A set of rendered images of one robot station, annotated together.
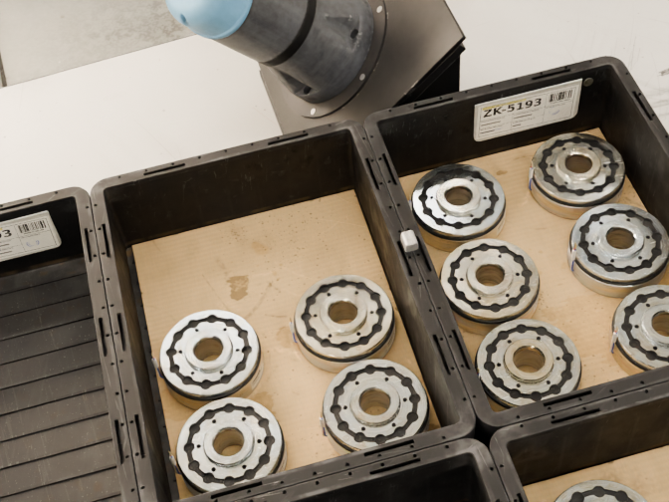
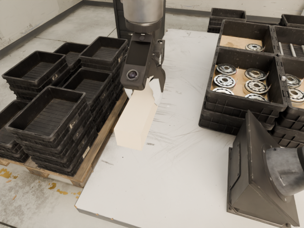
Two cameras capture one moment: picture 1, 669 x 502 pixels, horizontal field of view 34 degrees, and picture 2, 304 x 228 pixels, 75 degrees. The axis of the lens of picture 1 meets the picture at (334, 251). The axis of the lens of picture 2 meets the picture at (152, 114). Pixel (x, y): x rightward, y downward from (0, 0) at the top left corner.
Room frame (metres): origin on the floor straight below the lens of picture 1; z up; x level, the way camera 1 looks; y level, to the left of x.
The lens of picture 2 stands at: (1.52, -0.24, 1.43)
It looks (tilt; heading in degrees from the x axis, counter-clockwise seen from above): 46 degrees down; 208
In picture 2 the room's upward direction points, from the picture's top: straight up
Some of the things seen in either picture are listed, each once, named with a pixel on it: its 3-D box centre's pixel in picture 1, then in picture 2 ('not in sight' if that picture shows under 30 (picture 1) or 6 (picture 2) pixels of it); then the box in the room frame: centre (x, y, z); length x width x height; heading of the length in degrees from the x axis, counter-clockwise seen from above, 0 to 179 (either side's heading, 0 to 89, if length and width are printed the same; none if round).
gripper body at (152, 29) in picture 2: not in sight; (145, 45); (1.16, -0.45, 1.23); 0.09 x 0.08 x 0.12; 13
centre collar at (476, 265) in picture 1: (489, 276); (256, 86); (0.64, -0.16, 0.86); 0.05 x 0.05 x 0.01
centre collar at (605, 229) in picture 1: (620, 239); (224, 80); (0.66, -0.30, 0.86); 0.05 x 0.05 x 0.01
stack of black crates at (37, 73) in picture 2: not in sight; (46, 87); (0.75, -1.68, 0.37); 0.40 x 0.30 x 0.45; 13
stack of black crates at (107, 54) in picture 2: not in sight; (108, 69); (0.27, -1.38, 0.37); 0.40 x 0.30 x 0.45; 13
